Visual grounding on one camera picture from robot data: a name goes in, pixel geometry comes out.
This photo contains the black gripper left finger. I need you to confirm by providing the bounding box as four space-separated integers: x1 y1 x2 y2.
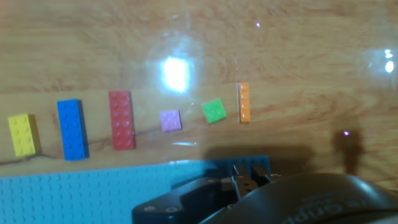
132 164 259 224

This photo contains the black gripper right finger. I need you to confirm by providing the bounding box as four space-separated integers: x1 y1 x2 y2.
251 164 280 184

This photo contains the narrow orange Lego brick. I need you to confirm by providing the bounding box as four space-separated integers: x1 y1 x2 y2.
238 82 251 124

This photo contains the grey Lego baseplate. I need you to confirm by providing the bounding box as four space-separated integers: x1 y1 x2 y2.
0 154 271 224

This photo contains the small lime green Lego plate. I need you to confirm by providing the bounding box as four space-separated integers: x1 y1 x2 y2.
201 98 228 124

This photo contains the small magenta Lego plate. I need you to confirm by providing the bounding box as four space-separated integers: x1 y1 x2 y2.
159 109 183 133

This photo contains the long red Lego brick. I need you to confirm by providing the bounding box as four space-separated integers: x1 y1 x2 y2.
108 90 137 151

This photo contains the blue Lego brick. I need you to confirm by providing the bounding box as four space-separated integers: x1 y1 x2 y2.
57 98 90 161

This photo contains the yellow Lego brick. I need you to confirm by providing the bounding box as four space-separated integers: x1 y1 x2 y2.
7 113 42 158

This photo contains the wooden work board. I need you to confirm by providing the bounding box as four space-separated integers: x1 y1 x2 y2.
0 0 398 190

